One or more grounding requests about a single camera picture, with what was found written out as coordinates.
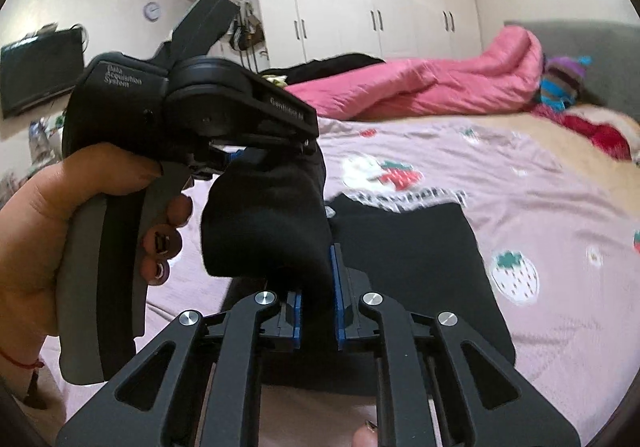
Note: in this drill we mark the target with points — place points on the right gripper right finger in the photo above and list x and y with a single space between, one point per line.
438 381

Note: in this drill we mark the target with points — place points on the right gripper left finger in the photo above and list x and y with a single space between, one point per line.
197 383

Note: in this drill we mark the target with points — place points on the black orange small sweater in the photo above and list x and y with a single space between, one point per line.
267 226

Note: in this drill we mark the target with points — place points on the person right hand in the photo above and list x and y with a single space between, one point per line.
366 435

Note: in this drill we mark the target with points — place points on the person left hand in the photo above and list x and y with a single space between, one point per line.
34 226

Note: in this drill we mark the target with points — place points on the green cloth on bed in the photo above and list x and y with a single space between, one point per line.
277 79

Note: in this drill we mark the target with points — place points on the hanging bags on door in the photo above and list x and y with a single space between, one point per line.
246 29

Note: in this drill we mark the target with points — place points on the black garment on bed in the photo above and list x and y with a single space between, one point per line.
322 68

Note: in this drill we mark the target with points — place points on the lilac strawberry print blanket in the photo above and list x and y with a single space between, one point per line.
563 267

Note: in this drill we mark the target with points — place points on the beige bed sheet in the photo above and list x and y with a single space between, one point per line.
498 154

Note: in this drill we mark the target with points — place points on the red patterned cloth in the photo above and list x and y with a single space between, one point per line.
601 135

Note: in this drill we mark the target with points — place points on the pink quilt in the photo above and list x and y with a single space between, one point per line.
503 80

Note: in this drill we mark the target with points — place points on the striped colourful pillow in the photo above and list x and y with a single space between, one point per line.
562 81

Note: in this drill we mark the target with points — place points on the grey padded headboard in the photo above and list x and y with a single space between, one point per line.
612 80

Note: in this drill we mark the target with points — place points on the round wall clock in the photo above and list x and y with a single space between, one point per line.
152 12

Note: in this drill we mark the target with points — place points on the black wall television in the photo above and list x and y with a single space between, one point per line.
40 67

